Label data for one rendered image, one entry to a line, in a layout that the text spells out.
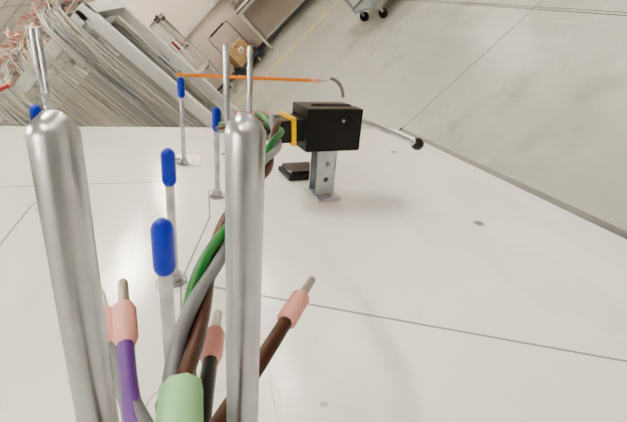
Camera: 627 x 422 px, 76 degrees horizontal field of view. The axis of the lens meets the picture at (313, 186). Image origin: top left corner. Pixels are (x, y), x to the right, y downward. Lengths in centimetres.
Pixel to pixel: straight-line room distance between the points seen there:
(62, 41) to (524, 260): 103
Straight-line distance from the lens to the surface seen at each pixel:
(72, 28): 113
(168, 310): 17
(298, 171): 45
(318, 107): 38
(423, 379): 22
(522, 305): 30
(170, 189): 25
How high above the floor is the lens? 125
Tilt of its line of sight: 26 degrees down
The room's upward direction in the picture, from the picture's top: 48 degrees counter-clockwise
